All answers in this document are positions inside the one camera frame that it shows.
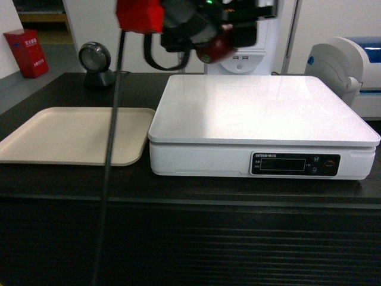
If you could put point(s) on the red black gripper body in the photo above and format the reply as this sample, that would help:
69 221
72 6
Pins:
214 29

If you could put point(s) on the white checkout scale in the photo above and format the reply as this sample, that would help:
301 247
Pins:
258 127

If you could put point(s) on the black checkout counter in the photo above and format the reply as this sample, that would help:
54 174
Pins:
187 231

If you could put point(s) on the white POS terminal stand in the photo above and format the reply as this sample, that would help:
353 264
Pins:
252 58

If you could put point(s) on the black barcode scanner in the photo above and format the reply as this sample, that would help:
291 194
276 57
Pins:
96 59

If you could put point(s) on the red fire equipment box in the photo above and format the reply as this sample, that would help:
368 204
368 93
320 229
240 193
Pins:
27 52

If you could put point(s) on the beige plastic tray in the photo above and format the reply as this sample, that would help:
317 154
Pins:
78 136

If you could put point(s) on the white blue label printer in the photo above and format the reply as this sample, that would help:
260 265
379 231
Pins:
350 67

